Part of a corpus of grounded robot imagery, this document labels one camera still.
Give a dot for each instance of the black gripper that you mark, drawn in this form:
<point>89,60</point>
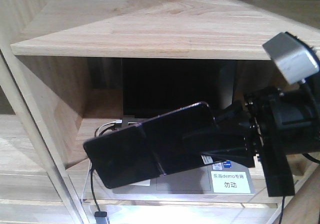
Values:
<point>286,123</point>

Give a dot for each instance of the black foldable phone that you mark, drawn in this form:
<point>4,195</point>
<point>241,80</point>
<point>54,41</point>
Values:
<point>149,149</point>

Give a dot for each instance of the white paper label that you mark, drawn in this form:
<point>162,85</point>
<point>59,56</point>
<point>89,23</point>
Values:
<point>230,182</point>

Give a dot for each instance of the grey usb adapter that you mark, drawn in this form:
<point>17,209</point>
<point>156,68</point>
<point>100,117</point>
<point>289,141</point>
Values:
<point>101,217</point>

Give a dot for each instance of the light wooden shelf unit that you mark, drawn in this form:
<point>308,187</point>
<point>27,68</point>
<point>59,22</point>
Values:
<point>45,45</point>

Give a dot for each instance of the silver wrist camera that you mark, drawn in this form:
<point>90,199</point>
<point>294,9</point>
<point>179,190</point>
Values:
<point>293,57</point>

